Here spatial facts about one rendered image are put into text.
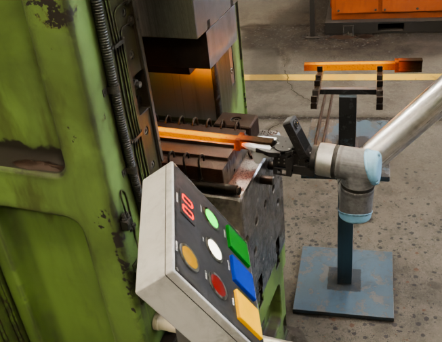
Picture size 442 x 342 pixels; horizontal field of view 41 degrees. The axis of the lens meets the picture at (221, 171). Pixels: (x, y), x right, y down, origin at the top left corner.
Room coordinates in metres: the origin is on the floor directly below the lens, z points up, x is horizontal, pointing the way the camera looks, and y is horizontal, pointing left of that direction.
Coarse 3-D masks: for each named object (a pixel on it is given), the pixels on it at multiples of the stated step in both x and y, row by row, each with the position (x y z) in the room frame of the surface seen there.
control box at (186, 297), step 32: (160, 192) 0.97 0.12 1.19; (192, 192) 1.02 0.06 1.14; (160, 224) 0.87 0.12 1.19; (192, 224) 0.91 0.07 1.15; (224, 224) 1.04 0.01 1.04; (160, 256) 0.78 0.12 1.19; (224, 256) 0.91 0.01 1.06; (160, 288) 0.73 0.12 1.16; (192, 288) 0.73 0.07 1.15; (192, 320) 0.73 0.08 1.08; (224, 320) 0.73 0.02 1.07
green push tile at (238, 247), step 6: (228, 228) 1.02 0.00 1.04; (228, 234) 1.00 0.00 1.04; (234, 234) 1.02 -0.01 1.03; (228, 240) 0.98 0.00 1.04; (234, 240) 0.99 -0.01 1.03; (240, 240) 1.02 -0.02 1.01; (228, 246) 0.96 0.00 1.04; (234, 246) 0.97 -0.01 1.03; (240, 246) 0.99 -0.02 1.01; (246, 246) 1.02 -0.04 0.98; (234, 252) 0.96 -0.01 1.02; (240, 252) 0.97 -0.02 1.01; (246, 252) 1.00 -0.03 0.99; (240, 258) 0.96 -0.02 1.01; (246, 258) 0.97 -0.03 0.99; (246, 264) 0.96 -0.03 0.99
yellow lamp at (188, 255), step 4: (184, 248) 0.80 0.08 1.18; (188, 248) 0.82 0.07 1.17; (184, 252) 0.79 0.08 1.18; (188, 252) 0.80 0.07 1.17; (192, 252) 0.81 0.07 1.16; (184, 256) 0.78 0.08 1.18; (188, 256) 0.79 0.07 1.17; (192, 256) 0.80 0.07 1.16; (188, 260) 0.78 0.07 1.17; (192, 260) 0.79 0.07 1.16; (196, 260) 0.81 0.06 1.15; (192, 264) 0.78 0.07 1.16; (196, 264) 0.79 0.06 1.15; (196, 268) 0.78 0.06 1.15
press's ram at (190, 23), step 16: (144, 0) 1.35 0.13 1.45; (160, 0) 1.34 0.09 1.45; (176, 0) 1.32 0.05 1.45; (192, 0) 1.31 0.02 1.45; (208, 0) 1.38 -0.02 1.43; (224, 0) 1.47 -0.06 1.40; (144, 16) 1.36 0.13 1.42; (160, 16) 1.34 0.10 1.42; (176, 16) 1.32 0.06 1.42; (192, 16) 1.31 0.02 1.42; (208, 16) 1.37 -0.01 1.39; (144, 32) 1.36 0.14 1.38; (160, 32) 1.34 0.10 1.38; (176, 32) 1.33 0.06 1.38; (192, 32) 1.31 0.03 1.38
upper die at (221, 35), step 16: (224, 16) 1.46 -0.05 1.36; (208, 32) 1.36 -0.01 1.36; (224, 32) 1.45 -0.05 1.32; (144, 48) 1.42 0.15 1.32; (160, 48) 1.40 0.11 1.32; (176, 48) 1.38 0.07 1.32; (192, 48) 1.37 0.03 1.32; (208, 48) 1.35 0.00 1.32; (224, 48) 1.44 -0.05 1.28; (160, 64) 1.41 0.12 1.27; (176, 64) 1.39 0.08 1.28; (192, 64) 1.37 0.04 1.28; (208, 64) 1.35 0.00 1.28
